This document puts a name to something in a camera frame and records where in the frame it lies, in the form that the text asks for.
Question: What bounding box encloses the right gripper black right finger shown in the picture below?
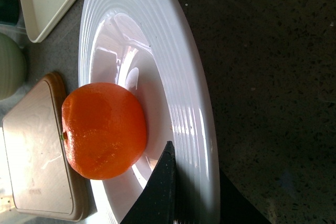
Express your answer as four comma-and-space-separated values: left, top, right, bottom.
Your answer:
219, 170, 270, 224

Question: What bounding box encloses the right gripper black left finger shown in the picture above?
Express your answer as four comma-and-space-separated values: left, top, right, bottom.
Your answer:
121, 141, 176, 223

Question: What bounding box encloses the orange mandarin fruit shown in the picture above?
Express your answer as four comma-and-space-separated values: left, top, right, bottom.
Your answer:
61, 82, 147, 180

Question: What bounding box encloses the white ridged plate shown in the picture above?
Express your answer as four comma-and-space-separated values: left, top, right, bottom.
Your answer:
78, 0, 220, 223

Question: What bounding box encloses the wooden cutting board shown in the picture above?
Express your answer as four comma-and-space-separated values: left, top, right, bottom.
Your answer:
2, 72, 89, 221

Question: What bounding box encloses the light green bowl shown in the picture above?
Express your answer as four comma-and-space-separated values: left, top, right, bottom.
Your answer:
1, 33, 27, 100

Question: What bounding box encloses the dark green mug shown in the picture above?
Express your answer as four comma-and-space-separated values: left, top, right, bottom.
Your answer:
1, 0, 19, 26

